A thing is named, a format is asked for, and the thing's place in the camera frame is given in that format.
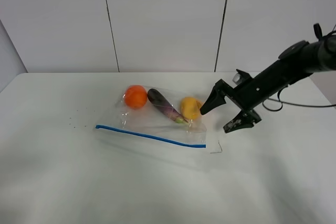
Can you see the purple eggplant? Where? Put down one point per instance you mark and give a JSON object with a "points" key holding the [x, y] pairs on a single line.
{"points": [[164, 107]]}

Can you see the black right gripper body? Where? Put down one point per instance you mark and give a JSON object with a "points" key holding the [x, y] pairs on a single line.
{"points": [[247, 95]]}

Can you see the yellow lemon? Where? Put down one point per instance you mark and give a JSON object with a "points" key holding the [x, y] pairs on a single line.
{"points": [[190, 108]]}

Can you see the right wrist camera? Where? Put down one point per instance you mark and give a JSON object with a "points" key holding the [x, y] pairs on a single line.
{"points": [[240, 77]]}

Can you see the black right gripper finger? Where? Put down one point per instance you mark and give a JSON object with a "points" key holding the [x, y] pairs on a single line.
{"points": [[215, 99], [241, 121]]}

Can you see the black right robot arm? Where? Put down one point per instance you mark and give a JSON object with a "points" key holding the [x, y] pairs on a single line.
{"points": [[296, 63]]}

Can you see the clear zip bag blue seal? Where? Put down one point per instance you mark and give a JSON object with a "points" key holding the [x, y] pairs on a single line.
{"points": [[148, 122]]}

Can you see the orange fruit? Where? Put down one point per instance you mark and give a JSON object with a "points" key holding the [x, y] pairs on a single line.
{"points": [[135, 97]]}

